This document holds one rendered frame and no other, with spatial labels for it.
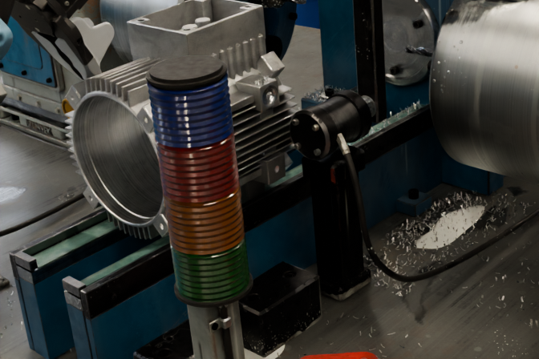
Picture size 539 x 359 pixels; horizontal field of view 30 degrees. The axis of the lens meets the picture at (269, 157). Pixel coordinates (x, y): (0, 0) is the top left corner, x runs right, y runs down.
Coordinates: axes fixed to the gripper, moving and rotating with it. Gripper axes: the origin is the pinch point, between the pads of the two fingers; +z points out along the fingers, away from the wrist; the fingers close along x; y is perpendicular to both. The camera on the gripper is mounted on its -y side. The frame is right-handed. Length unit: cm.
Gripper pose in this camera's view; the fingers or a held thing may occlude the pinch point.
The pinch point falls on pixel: (88, 80)
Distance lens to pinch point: 114.7
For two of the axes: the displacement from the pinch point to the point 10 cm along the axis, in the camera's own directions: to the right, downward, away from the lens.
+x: -7.2, -2.3, 6.6
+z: 4.2, 6.1, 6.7
